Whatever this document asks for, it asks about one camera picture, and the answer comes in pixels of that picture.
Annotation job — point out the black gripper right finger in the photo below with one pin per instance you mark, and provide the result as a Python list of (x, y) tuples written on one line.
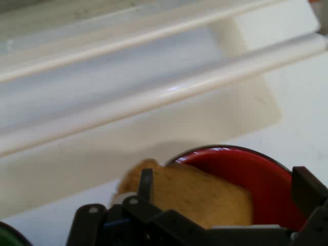
[(314, 197)]

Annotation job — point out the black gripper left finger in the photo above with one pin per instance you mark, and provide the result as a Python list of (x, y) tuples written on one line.
[(143, 217)]

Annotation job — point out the toasted bread slice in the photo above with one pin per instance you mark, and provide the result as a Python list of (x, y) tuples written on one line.
[(200, 194)]

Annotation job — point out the red bowl with black outside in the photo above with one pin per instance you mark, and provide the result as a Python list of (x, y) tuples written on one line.
[(269, 179)]

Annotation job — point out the white plastic dish rack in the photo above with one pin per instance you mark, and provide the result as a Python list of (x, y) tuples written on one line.
[(128, 89)]

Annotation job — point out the green round bowl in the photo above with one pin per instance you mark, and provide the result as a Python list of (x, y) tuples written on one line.
[(9, 237)]

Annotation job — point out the orange and grey object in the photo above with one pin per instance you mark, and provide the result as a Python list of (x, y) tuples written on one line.
[(321, 12)]

